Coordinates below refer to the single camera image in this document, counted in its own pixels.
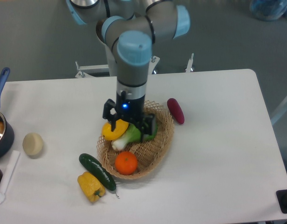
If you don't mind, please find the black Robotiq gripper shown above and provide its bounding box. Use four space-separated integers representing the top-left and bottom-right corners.
102 91 157 138

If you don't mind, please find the yellow mango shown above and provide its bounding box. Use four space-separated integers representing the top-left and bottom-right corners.
101 119 129 140

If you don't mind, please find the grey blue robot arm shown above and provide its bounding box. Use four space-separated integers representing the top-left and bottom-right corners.
66 0 191 136

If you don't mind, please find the woven wicker basket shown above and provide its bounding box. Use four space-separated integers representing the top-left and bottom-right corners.
97 100 174 180

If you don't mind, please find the green bok choy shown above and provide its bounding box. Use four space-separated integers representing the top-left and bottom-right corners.
111 120 158 151

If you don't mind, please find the purple sweet potato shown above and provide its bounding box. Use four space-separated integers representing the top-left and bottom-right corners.
167 98 185 125

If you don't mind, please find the orange fruit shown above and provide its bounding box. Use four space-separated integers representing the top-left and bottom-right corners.
115 151 138 175

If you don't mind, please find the dark green cucumber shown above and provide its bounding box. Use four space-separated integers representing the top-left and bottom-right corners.
79 153 119 197

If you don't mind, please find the yellow bell pepper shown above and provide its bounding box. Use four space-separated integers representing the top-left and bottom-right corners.
77 171 106 203

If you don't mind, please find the beige round potato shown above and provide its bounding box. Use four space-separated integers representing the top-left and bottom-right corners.
22 133 44 156

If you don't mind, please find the dark blue saucepan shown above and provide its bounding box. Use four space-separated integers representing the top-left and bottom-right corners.
0 67 14 158

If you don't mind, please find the blue plastic bag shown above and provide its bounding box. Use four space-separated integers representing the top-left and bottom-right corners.
249 0 287 21

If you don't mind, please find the black device right edge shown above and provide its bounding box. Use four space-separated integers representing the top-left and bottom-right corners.
276 189 287 214

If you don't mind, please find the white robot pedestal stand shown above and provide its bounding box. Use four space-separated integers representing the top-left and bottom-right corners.
74 45 195 78

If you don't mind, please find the white frame right edge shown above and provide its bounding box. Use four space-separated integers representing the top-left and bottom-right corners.
270 95 287 125

